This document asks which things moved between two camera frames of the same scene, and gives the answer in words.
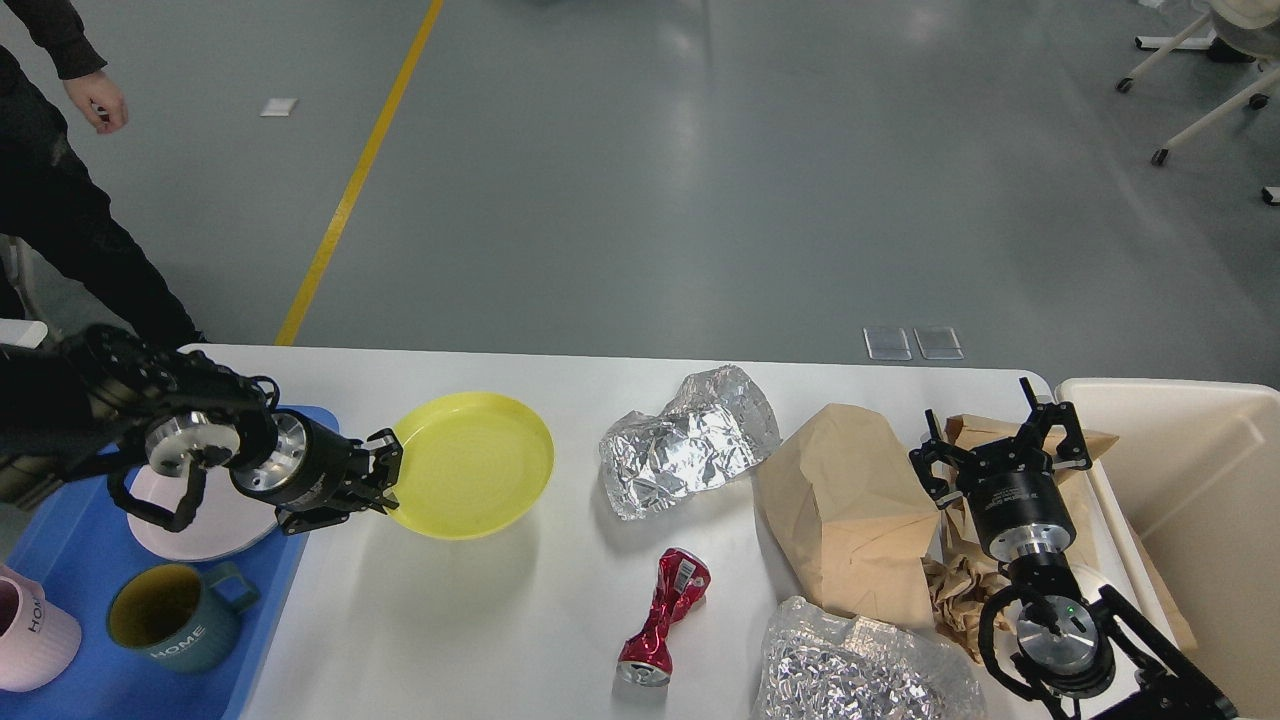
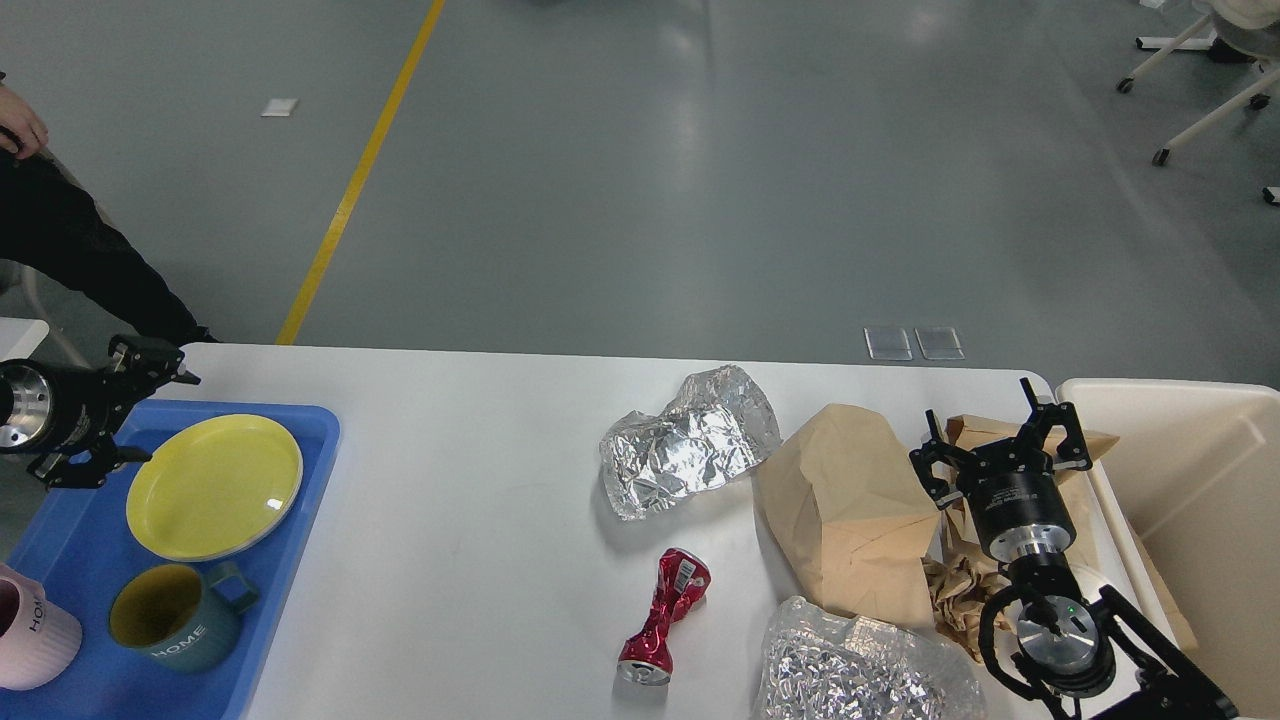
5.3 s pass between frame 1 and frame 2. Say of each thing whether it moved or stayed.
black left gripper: moved
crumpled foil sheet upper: stayed
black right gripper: stayed
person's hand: moved
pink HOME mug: stayed
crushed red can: stayed
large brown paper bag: stayed
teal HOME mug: stayed
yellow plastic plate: moved
